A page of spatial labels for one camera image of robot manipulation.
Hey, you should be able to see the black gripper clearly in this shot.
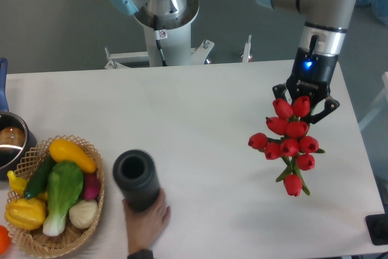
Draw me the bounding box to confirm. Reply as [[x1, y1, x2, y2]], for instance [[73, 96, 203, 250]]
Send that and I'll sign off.
[[272, 48, 340, 124]]

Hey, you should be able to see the red tulip bouquet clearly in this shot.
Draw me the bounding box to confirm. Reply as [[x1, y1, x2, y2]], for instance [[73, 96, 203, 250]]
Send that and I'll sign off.
[[247, 96, 325, 197]]

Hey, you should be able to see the dark grey ribbed vase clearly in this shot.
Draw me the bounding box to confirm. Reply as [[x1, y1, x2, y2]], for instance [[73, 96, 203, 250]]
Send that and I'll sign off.
[[112, 149, 160, 212]]

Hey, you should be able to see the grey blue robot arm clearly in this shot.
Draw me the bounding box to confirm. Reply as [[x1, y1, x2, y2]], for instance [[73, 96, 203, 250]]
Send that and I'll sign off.
[[109, 0, 356, 124]]

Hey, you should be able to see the person's forearm dark sleeve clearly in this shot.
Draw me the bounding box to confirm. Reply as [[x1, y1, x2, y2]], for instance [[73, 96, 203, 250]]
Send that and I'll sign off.
[[127, 249, 154, 259]]

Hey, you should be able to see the person's hand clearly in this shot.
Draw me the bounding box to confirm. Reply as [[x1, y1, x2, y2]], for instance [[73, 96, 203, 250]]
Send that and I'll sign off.
[[122, 189, 171, 254]]

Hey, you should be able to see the black device at table edge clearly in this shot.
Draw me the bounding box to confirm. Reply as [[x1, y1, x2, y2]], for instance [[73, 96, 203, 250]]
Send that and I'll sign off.
[[365, 214, 387, 246]]

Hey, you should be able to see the purple radish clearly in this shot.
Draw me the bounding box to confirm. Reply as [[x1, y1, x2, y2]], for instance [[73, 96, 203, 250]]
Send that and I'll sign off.
[[82, 174, 101, 201]]

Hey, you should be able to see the yellow squash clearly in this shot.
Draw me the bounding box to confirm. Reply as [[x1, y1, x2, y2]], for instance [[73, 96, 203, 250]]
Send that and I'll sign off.
[[48, 139, 97, 174]]

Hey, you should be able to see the green bok choy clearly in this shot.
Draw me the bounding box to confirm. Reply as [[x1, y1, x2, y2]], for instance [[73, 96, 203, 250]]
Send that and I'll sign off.
[[42, 161, 84, 237]]

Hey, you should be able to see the woven wicker basket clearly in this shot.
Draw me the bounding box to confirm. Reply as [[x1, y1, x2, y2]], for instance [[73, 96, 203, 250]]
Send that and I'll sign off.
[[6, 135, 105, 258]]

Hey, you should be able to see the green cucumber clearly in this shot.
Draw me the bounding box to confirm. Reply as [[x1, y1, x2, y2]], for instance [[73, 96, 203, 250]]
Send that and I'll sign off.
[[23, 155, 56, 200]]

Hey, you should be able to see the small yellow gourd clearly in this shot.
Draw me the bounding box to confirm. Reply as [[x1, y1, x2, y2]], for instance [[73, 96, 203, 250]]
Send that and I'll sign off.
[[7, 170, 48, 202]]

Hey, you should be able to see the yellow bell pepper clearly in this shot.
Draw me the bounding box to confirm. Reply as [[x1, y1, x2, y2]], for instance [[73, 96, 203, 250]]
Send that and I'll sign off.
[[4, 198, 46, 230]]

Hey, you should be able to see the orange fruit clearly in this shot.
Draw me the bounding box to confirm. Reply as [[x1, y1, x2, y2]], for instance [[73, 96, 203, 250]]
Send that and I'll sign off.
[[0, 225, 11, 255]]

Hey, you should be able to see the white frame at right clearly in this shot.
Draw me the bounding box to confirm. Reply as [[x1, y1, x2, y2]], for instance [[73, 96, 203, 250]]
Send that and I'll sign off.
[[358, 72, 387, 132]]

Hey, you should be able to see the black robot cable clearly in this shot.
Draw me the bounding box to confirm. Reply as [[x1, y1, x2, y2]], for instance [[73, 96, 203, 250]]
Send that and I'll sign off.
[[152, 15, 168, 67]]

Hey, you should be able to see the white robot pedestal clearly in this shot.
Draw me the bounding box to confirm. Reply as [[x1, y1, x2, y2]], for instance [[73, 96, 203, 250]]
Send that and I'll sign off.
[[104, 0, 254, 70]]

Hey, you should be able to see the blue handled steel pot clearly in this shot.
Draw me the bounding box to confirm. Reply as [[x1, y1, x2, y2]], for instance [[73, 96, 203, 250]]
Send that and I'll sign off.
[[1, 58, 36, 181]]

